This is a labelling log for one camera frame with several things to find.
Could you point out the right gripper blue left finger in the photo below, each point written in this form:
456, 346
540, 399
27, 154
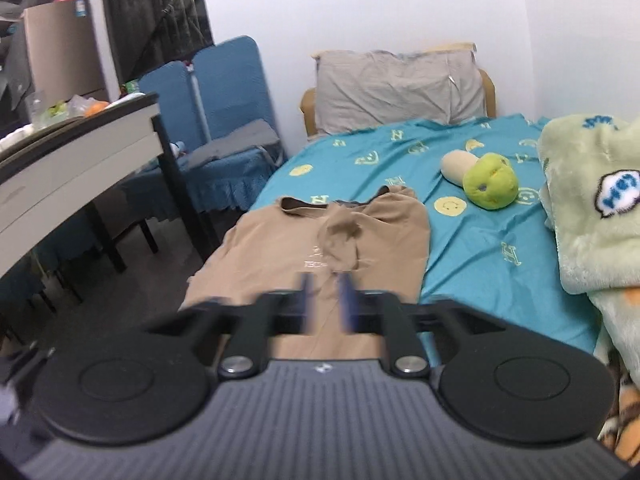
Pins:
250, 329

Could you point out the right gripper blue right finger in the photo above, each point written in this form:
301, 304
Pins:
383, 314

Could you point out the teal patterned bed sheet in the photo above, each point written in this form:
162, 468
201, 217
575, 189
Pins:
503, 262

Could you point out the blue covered chair far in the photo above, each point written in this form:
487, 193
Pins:
159, 191

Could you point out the blue covered chair near bed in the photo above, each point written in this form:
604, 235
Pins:
233, 92

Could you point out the orange tiger pattern blanket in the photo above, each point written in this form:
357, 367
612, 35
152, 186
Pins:
621, 430

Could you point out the grey pillow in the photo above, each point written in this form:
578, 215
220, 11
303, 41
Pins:
360, 90

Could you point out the light green fleece blanket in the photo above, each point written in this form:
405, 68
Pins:
591, 197

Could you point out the tan t-shirt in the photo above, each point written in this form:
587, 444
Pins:
383, 244

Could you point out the green and cream plush toy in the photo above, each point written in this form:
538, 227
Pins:
489, 181

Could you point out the clear glass on table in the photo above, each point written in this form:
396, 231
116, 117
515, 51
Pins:
36, 106

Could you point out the grey folded cloth on chair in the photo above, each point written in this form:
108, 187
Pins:
255, 134

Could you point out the white table with black legs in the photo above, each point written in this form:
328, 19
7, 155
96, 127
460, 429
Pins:
49, 176

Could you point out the brown refrigerator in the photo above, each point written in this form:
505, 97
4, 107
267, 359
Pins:
60, 57

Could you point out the dark window with grille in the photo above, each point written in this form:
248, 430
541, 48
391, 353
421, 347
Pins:
147, 34

